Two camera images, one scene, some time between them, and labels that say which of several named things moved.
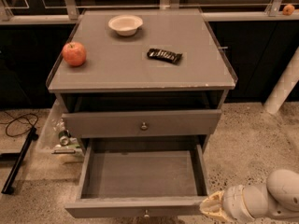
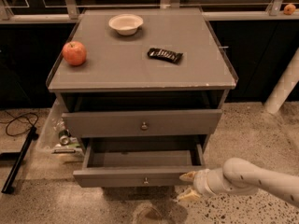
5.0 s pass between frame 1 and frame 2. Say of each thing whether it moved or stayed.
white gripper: moved
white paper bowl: stayed
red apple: stayed
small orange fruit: stayed
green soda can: stayed
